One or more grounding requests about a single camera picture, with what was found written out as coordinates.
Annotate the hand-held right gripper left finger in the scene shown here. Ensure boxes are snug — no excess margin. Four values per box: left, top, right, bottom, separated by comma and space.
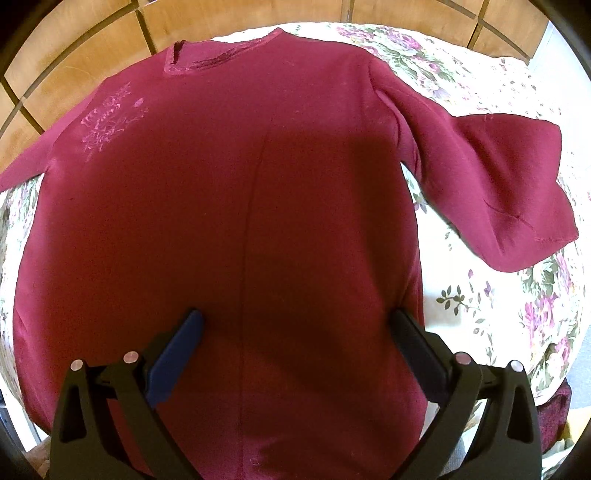
50, 308, 205, 480

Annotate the floral bed sheet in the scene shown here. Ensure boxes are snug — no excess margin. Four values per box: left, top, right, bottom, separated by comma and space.
0, 21, 591, 467

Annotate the dark red velvet cloth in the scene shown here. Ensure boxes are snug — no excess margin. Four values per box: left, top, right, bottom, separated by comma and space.
536, 379, 574, 453

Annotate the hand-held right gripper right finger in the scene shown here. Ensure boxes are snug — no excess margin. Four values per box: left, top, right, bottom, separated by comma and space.
390, 309, 542, 480

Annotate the wooden headboard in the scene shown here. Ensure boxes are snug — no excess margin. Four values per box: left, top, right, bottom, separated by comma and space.
0, 0, 552, 169

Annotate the maroon long-sleeved shirt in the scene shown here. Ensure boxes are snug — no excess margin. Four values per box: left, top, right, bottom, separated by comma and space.
0, 27, 579, 480

